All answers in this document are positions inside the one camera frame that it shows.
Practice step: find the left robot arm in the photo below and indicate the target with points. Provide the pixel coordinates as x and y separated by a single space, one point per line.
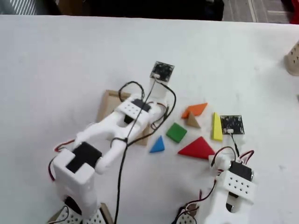
109 123

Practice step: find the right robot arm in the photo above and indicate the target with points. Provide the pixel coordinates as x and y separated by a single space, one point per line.
236 186

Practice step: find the green square tangram piece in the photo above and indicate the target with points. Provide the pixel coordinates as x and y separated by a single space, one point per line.
176 133

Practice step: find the blue triangle tangram piece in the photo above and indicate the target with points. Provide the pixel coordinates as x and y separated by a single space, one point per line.
158 146

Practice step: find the square wooden tray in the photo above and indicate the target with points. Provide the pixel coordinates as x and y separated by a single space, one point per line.
105 109

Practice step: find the plain wood triangle tangram piece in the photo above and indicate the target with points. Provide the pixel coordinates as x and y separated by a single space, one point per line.
193 121

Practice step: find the orange parallelogram tangram piece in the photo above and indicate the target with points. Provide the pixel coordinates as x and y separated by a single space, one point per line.
196 108

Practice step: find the red triangle tangram piece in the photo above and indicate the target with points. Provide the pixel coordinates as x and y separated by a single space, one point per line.
198 149

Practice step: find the yellow triangle tangram piece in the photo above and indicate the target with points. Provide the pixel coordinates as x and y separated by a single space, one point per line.
217 130

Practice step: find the wooden base board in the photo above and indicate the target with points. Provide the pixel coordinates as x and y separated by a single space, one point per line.
105 211

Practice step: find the beige perforated block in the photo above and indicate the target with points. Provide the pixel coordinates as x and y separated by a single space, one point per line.
293 61

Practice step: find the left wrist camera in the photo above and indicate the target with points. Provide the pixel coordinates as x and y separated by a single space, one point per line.
162 70

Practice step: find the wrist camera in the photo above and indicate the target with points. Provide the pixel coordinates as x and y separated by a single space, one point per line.
232 124
162 70

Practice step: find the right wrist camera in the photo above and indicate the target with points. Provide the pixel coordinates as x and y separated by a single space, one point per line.
232 124

